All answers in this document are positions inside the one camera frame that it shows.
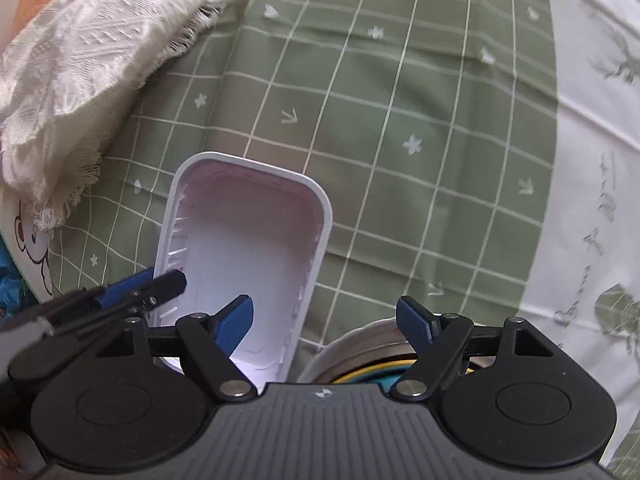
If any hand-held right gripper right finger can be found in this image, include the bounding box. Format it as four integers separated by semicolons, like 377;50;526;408
390;296;551;402

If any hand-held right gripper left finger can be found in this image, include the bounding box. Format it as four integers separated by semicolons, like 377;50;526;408
97;294;257;403

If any white rectangular plastic container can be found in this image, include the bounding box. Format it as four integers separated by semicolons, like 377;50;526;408
152;152;334;381

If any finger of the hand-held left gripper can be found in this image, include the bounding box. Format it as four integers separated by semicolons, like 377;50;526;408
37;267;157;329
7;270;189;382

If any white bear print pillow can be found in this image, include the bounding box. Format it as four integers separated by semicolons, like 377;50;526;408
0;195;55;303

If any white fringed cloth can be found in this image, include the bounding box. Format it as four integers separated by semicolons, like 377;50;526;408
0;0;238;231

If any green checked printed bedsheet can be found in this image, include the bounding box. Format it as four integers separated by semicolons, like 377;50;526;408
45;0;640;480

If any white round bowl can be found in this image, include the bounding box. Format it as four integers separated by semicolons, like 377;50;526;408
299;316;501;387

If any blue patterned cloth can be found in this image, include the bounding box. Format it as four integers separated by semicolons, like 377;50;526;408
0;249;32;323

